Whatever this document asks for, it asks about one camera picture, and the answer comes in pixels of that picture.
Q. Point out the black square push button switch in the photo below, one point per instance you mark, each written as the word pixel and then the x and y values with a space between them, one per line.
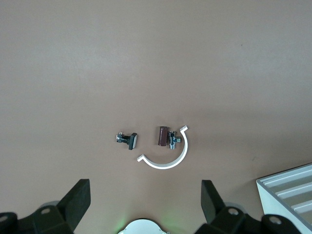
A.
pixel 132 141

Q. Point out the white curved plastic clamp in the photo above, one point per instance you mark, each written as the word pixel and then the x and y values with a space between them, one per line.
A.
pixel 159 167

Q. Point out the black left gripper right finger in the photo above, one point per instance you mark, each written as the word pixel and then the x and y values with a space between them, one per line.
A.
pixel 212 202

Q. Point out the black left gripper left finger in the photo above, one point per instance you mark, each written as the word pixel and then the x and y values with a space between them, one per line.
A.
pixel 73 200

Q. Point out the white drawer cabinet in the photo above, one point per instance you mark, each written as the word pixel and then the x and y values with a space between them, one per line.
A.
pixel 270 207

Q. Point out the brown table mat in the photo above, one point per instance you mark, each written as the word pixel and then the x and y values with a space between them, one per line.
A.
pixel 97 73

